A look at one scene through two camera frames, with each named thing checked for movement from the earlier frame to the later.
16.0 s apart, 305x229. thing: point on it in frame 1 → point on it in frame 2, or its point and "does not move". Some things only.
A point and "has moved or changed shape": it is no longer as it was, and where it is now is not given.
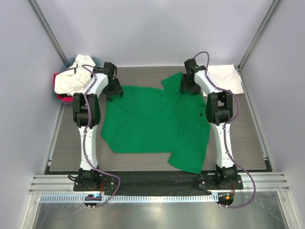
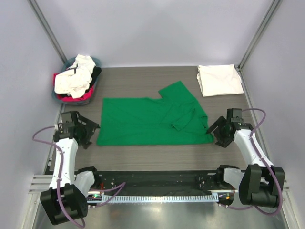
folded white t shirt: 226,77 does not move
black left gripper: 117,90 → 89,125
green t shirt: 156,120 has moved or changed shape
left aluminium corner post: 37,11 does not move
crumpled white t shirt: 74,80 does not move
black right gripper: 184,85 → 220,122
